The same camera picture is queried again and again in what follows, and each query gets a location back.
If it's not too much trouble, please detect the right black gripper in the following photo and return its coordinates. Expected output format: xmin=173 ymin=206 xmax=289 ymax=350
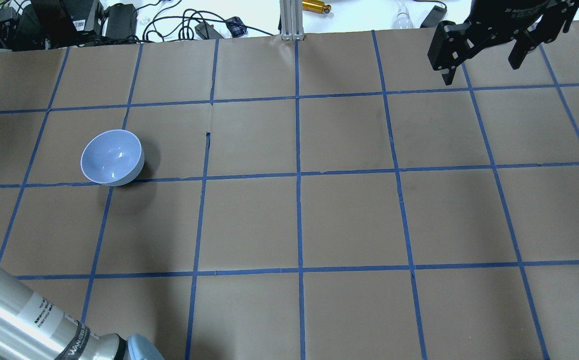
xmin=427 ymin=0 xmax=579 ymax=85

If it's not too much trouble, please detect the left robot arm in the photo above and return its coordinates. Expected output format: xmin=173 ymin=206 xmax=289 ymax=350
xmin=0 ymin=268 xmax=163 ymax=360

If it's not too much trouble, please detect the blue bowl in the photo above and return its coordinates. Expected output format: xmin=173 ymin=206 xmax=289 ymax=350
xmin=80 ymin=129 xmax=145 ymax=187

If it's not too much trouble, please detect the black power adapter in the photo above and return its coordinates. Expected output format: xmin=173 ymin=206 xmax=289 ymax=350
xmin=420 ymin=6 xmax=447 ymax=28

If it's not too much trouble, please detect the white light bulb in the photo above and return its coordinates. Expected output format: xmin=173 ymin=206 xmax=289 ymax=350
xmin=392 ymin=0 xmax=414 ymax=30

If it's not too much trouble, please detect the yellow tool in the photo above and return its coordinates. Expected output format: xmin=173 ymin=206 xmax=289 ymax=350
xmin=302 ymin=0 xmax=332 ymax=14

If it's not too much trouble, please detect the aluminium frame post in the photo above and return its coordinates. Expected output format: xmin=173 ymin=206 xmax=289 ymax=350
xmin=279 ymin=0 xmax=305 ymax=41

